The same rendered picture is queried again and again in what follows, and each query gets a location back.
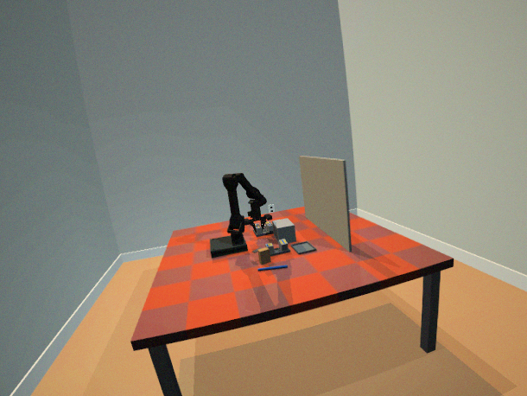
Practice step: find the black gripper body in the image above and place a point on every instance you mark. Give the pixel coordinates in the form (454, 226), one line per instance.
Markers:
(256, 215)

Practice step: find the brown rectangular block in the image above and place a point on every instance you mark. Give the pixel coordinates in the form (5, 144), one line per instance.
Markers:
(264, 255)

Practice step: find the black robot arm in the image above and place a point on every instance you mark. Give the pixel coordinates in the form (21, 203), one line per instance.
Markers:
(236, 221)

